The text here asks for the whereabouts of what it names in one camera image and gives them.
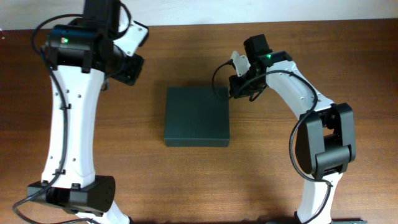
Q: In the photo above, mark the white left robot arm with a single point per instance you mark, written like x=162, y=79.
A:
x=82, y=56

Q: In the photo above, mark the black box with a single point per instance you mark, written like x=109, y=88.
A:
x=196, y=117

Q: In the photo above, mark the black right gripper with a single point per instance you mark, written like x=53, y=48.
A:
x=237, y=88

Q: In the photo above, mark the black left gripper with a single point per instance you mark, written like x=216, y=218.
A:
x=129, y=71

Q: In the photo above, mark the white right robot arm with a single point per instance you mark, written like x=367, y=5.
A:
x=322, y=142

